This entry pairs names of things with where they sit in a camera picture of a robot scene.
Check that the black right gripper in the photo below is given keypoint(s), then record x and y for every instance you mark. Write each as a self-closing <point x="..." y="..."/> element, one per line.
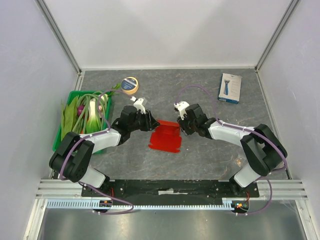
<point x="185" y="124"/>

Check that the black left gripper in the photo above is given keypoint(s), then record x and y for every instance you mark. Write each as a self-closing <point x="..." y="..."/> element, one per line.
<point x="151" y="123"/>

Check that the red paper box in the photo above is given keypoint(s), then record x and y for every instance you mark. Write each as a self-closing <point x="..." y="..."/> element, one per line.
<point x="166" y="137"/>

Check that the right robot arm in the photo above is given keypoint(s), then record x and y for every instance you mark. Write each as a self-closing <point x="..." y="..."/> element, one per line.
<point x="262" y="149"/>

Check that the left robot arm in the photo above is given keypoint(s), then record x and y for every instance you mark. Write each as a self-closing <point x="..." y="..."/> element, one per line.
<point x="72" y="157"/>

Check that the razor package box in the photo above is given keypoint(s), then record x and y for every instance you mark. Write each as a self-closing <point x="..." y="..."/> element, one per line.
<point x="230" y="88"/>

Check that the masking tape roll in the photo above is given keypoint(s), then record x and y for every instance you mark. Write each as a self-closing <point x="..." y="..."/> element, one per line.
<point x="129" y="85"/>

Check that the bok choy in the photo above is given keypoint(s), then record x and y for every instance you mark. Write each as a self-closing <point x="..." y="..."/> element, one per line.
<point x="93" y="123"/>

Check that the green long beans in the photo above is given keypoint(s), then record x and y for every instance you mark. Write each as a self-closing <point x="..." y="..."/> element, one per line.
<point x="82" y="117"/>

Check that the purple onion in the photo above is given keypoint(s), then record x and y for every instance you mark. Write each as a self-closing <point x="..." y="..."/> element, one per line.
<point x="80" y="109"/>

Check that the green leafy vegetables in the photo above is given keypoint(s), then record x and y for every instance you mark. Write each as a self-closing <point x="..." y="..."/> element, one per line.
<point x="68" y="117"/>

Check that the green plastic tray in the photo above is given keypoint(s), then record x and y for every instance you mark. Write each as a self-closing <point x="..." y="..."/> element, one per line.
<point x="75" y="125"/>

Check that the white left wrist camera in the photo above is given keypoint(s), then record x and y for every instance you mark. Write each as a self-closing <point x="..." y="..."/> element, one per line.
<point x="139" y="103"/>

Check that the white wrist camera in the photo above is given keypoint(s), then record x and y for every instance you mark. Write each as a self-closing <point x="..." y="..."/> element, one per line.
<point x="181" y="108"/>
<point x="139" y="103"/>

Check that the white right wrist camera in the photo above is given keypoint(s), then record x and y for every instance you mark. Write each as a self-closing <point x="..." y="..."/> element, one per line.
<point x="181" y="108"/>

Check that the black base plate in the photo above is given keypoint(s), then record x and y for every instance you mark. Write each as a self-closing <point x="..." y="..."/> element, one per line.
<point x="173" y="192"/>

